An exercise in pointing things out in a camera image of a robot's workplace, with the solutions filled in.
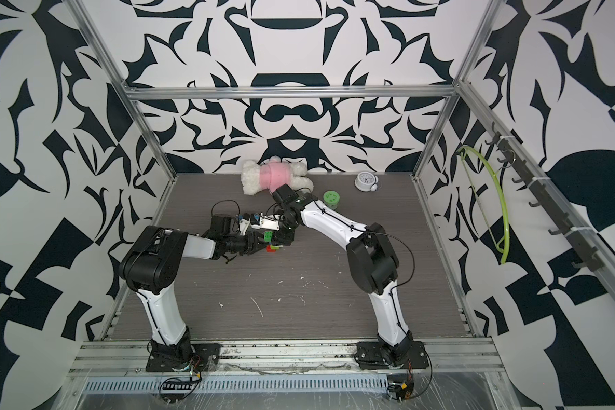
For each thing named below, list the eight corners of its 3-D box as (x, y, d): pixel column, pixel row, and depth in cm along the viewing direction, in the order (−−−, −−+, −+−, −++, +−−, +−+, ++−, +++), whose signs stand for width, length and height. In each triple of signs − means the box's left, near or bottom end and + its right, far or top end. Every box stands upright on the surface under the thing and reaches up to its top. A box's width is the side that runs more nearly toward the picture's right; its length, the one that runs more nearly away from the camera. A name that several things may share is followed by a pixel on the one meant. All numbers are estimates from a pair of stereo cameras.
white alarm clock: (356, 191, 115) (357, 186, 113) (353, 176, 121) (354, 172, 119) (378, 191, 115) (379, 186, 113) (374, 176, 121) (376, 172, 119)
